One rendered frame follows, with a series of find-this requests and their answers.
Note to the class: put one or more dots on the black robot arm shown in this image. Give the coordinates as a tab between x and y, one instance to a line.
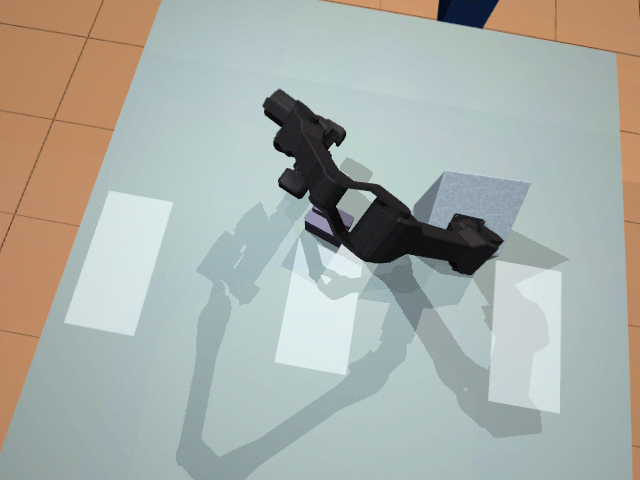
387	230

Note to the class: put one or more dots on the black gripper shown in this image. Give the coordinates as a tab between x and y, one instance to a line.
292	181

